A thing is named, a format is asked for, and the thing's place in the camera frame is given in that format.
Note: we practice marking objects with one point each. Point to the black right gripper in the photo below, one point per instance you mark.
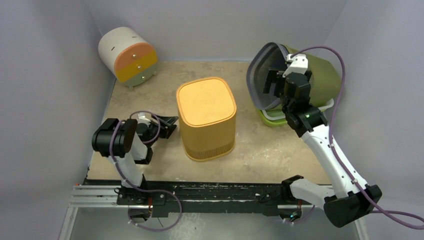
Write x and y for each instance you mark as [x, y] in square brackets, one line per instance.
[278, 84]

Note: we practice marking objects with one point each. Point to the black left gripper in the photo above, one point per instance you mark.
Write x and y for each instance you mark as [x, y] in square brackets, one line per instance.
[166, 131]

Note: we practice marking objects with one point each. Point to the grey mesh basket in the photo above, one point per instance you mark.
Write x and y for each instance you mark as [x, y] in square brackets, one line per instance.
[271, 56]

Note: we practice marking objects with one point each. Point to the orange mesh basket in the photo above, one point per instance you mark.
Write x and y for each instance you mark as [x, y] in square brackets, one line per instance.
[207, 118]

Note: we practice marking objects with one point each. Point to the olive green mesh basket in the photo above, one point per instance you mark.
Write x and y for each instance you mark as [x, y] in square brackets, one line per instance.
[325, 81]

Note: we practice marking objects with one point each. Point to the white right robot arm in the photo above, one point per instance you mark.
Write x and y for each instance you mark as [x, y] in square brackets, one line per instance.
[347, 200]

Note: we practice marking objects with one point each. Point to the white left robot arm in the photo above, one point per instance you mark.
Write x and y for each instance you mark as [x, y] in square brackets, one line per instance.
[128, 143]

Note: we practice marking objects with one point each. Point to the white mesh tray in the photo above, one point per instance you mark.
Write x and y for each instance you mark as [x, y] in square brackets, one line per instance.
[277, 114]

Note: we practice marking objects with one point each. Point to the lime green tray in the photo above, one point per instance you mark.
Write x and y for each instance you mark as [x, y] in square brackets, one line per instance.
[270, 123]

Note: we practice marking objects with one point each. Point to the round pastel drawer cabinet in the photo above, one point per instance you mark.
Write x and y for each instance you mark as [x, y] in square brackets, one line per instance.
[128, 56]

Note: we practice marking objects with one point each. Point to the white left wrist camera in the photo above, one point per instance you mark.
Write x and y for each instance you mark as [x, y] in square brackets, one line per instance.
[143, 117]

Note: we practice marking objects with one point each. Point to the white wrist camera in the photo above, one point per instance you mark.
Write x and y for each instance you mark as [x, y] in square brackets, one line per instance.
[296, 64]
[143, 117]

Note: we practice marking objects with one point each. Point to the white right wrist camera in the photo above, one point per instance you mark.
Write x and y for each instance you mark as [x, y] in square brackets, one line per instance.
[296, 64]

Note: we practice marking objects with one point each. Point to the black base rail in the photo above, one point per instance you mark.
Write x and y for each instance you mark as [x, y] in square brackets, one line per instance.
[165, 197]

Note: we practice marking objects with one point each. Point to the aluminium frame rail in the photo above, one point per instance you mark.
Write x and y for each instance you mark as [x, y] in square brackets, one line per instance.
[93, 196]

